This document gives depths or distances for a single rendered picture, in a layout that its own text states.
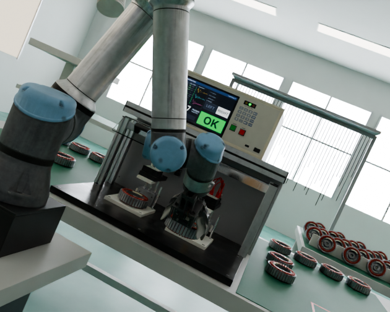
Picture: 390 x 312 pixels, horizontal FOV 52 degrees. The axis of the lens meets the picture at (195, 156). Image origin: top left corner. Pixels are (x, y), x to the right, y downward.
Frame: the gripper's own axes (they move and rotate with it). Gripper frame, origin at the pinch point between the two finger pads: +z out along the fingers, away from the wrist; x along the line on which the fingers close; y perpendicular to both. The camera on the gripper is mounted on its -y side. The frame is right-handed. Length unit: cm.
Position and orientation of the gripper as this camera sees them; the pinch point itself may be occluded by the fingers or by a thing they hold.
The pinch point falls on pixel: (183, 226)
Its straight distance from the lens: 122.3
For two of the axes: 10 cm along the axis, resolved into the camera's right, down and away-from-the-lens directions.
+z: -2.4, 7.4, 6.3
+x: 8.8, 4.4, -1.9
